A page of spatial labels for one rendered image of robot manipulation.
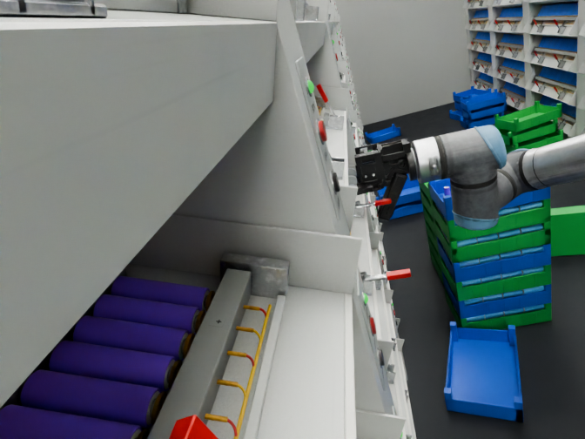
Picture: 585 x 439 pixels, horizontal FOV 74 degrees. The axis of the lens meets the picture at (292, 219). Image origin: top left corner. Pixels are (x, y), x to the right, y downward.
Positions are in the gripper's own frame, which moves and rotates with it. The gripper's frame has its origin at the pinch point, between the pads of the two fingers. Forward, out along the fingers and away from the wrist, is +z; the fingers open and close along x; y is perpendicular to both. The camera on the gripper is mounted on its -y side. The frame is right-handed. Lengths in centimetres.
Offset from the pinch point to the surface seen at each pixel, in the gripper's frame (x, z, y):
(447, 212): -32, -31, -28
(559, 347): -22, -58, -79
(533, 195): -34, -55, -28
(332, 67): -14.8, -7.0, 23.5
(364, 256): 20.0, -7.3, -6.0
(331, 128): 4.6, -5.4, 14.4
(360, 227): 9.0, -7.0, -5.9
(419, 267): -78, -23, -79
